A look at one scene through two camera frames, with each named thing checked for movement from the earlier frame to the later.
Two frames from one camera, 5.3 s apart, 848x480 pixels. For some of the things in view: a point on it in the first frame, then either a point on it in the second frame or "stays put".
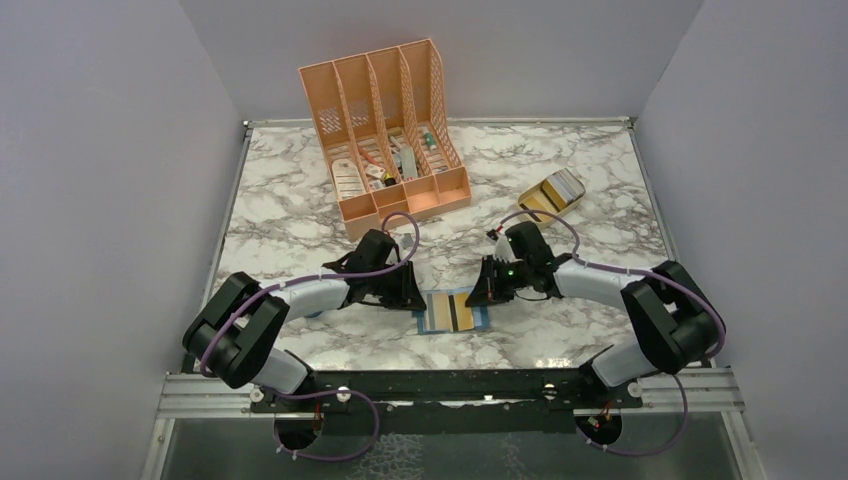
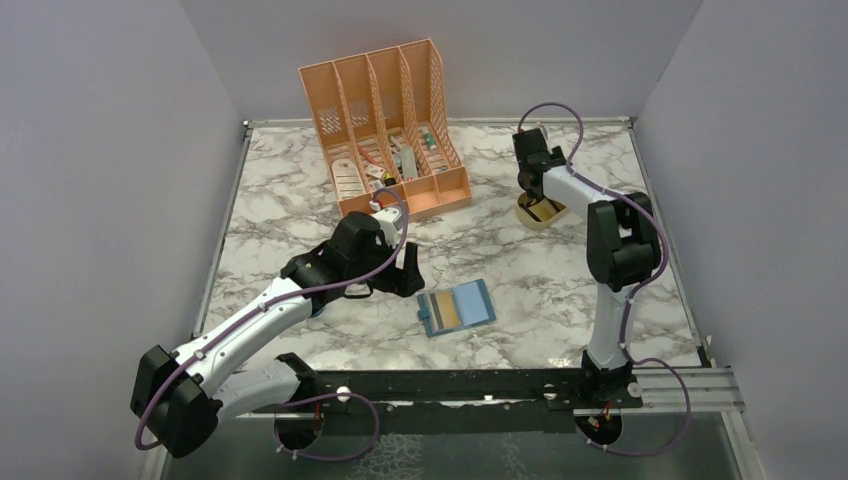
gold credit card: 464,314 to 447,307
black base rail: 520,404 stays put
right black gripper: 487,288 to 556,154
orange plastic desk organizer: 385,122 stays put
